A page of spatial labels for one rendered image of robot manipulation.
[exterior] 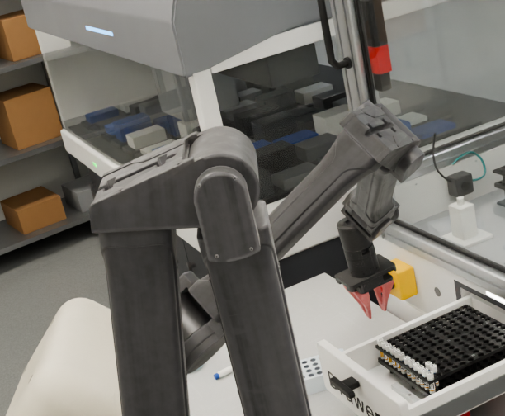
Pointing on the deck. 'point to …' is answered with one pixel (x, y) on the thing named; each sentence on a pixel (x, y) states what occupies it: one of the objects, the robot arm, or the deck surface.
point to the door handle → (330, 40)
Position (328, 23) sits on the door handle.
